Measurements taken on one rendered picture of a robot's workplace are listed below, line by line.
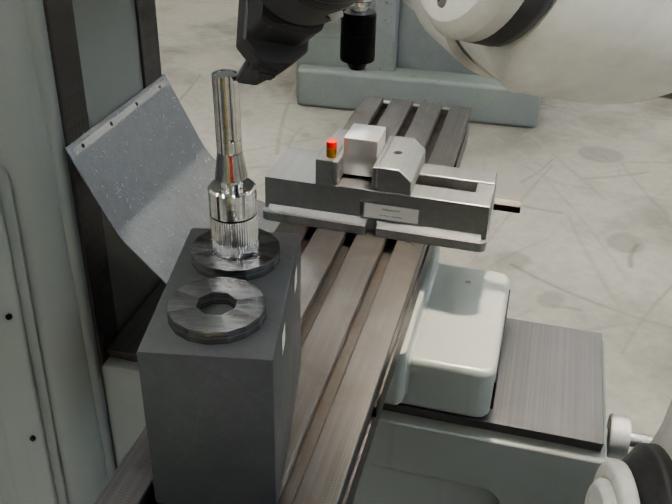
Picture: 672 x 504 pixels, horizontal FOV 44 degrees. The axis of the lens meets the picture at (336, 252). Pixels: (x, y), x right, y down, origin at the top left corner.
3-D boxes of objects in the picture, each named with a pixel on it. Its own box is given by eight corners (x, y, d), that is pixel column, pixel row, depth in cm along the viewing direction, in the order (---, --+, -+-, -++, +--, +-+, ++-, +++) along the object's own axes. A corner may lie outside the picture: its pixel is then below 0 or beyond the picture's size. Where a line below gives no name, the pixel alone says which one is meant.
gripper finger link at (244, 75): (229, 72, 74) (249, 54, 69) (264, 77, 76) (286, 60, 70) (228, 89, 74) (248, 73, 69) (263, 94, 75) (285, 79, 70)
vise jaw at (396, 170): (424, 162, 133) (426, 139, 131) (410, 196, 123) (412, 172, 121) (388, 157, 135) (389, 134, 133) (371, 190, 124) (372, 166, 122)
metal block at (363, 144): (384, 162, 132) (386, 126, 129) (375, 178, 127) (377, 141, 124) (352, 158, 133) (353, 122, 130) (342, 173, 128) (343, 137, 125)
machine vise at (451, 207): (495, 207, 136) (503, 145, 130) (484, 253, 123) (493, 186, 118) (290, 179, 143) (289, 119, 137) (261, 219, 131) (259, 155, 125)
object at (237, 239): (263, 255, 83) (260, 202, 80) (215, 262, 82) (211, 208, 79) (254, 232, 87) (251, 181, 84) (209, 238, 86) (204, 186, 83)
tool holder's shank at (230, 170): (251, 190, 80) (245, 77, 74) (217, 194, 79) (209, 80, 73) (245, 176, 82) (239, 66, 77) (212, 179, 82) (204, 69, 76)
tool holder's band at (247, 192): (260, 202, 80) (260, 193, 79) (211, 208, 79) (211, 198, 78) (251, 181, 84) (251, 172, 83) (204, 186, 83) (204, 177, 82)
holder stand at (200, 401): (301, 368, 99) (301, 221, 89) (277, 512, 81) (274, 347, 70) (201, 362, 100) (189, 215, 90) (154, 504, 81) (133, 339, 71)
